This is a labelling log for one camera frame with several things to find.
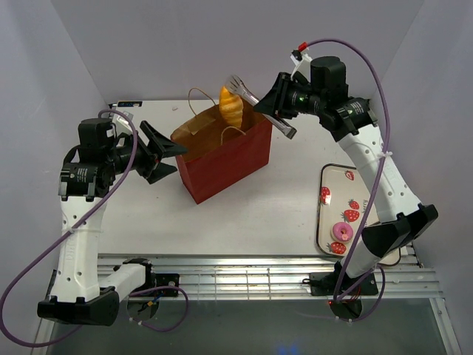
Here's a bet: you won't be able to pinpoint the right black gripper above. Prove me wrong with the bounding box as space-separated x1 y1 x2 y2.
252 72 324 120

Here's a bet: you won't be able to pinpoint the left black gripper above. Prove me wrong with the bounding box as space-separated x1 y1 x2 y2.
106 120 188 183

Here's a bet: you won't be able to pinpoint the silver metal tongs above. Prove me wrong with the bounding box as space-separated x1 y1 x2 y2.
225 74 298 141

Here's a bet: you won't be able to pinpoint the large fake croissant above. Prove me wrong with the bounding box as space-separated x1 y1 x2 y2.
219 87 244 128

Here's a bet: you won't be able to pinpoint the red paper bag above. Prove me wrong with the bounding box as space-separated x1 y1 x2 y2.
171 100 273 204

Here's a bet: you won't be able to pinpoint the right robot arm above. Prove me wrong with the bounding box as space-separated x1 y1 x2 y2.
253 50 438 294

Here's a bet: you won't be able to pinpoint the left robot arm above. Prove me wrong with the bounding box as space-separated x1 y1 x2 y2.
37 118 187 325

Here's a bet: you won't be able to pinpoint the pink fake donut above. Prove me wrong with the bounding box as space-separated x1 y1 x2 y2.
330 222 353 243

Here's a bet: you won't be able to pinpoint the left blue table label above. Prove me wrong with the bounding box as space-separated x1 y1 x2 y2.
117 101 143 107

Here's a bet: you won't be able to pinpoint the strawberry pattern tray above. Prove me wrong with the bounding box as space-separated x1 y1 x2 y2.
316 163 404 266

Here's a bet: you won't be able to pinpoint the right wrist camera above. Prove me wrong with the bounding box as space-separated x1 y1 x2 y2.
290 42 312 81

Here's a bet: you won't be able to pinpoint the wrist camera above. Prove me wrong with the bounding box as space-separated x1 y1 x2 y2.
290 42 312 81
109 111 134 129

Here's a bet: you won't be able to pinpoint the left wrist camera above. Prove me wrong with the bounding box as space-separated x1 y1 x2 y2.
109 111 134 129

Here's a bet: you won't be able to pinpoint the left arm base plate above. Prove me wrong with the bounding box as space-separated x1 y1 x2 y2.
150 274 180 297

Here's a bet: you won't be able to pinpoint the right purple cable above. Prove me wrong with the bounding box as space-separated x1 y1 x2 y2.
306 37 389 322

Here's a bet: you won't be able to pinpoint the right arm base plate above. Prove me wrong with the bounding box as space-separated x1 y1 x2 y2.
302 272 378 296

